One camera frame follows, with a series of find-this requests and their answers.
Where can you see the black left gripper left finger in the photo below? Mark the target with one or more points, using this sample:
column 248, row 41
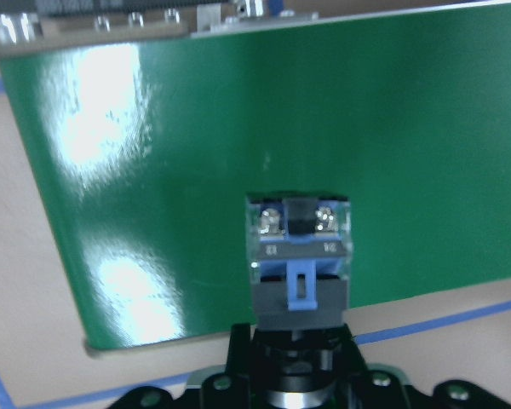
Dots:
column 228, row 385

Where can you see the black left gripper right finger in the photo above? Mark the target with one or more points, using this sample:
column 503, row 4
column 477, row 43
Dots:
column 387, row 387

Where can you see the green conveyor belt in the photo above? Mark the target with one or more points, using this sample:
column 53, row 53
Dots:
column 145, row 150

